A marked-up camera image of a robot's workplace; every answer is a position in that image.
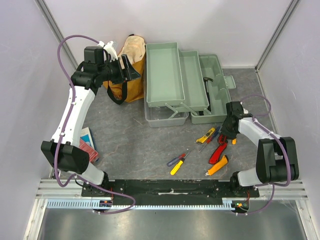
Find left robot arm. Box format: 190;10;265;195
41;46;140;197

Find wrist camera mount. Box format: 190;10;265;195
97;40;118;61
240;101;249;114

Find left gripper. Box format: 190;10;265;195
98;54;141;85

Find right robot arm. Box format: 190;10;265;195
220;101;299;197

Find orange utility knife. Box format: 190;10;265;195
204;155;229;177

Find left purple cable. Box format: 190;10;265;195
53;34;137;215

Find yellow utility knife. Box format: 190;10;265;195
196;127;216;145

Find yellow handled screwdriver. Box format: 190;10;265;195
170;160;184;176

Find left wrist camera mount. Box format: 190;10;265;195
97;40;118;61

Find orange tote bag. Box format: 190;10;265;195
103;34;146;105

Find red handled pliers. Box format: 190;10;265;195
209;142;228;165

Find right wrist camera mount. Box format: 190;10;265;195
240;101;249;114

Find red utility knife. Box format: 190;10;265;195
217;134;228;146

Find blue cable duct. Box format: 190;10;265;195
46;199;235;210

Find blue red box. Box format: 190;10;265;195
79;127;100;164

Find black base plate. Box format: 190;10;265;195
81;178;261;200

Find blue handled small screwdriver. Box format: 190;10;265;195
198;126;221;153

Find green toolbox with clear lid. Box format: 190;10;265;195
144;42;236;128

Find black hammer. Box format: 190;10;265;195
203;77;214;112

